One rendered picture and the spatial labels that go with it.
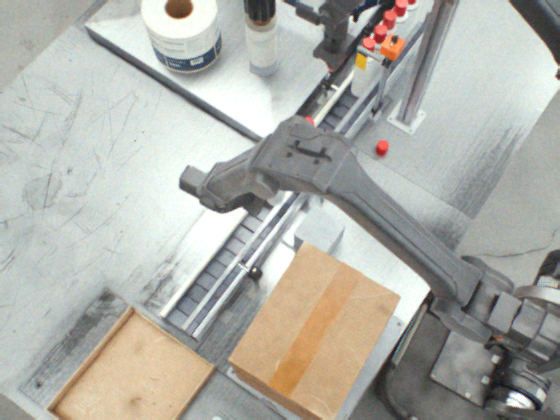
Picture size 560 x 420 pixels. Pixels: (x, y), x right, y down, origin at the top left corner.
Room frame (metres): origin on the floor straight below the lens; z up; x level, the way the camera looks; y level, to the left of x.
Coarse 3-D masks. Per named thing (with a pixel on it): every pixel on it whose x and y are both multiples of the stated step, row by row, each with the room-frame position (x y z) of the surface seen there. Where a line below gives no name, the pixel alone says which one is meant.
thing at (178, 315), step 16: (416, 32) 1.24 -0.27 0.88; (352, 96) 1.00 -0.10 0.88; (368, 96) 1.00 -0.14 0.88; (336, 112) 0.94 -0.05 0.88; (320, 128) 0.88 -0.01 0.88; (272, 208) 0.63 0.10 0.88; (288, 208) 0.64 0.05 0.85; (240, 224) 0.58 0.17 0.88; (256, 224) 0.58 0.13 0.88; (272, 224) 0.58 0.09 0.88; (240, 240) 0.53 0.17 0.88; (224, 256) 0.48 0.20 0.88; (208, 272) 0.44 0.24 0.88; (192, 288) 0.39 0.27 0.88; (208, 288) 0.40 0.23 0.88; (224, 288) 0.40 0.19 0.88; (176, 304) 0.35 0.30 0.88; (192, 304) 0.35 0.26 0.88; (208, 304) 0.36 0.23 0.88; (176, 320) 0.31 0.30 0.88
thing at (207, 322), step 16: (416, 48) 1.19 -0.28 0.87; (400, 64) 1.12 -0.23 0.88; (384, 96) 1.04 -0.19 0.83; (368, 112) 0.96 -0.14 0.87; (352, 128) 0.90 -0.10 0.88; (304, 192) 0.68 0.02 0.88; (272, 240) 0.55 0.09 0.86; (256, 256) 0.49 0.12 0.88; (240, 272) 0.45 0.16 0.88; (224, 304) 0.37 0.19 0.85; (208, 320) 0.32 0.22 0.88; (192, 336) 0.27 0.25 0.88
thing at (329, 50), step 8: (328, 40) 0.96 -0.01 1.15; (336, 40) 0.96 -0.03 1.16; (344, 40) 0.97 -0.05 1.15; (352, 40) 1.00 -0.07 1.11; (320, 48) 0.97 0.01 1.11; (328, 48) 0.96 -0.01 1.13; (336, 48) 0.96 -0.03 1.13; (344, 48) 0.97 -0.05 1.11; (320, 56) 0.95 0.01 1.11; (328, 56) 0.95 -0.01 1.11; (336, 56) 0.95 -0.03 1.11; (328, 64) 0.93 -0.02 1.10
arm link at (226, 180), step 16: (240, 160) 0.42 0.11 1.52; (208, 176) 0.50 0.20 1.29; (224, 176) 0.43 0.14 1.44; (240, 176) 0.41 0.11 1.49; (256, 176) 0.35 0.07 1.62; (208, 192) 0.46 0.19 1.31; (224, 192) 0.45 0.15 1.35; (240, 192) 0.43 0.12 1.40; (256, 192) 0.35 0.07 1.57; (272, 192) 0.33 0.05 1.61
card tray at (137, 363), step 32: (128, 320) 0.31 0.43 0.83; (96, 352) 0.22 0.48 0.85; (128, 352) 0.23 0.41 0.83; (160, 352) 0.24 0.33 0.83; (192, 352) 0.24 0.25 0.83; (96, 384) 0.15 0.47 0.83; (128, 384) 0.15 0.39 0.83; (160, 384) 0.16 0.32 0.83; (192, 384) 0.17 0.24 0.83; (64, 416) 0.07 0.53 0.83; (96, 416) 0.07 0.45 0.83; (128, 416) 0.08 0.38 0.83; (160, 416) 0.09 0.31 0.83
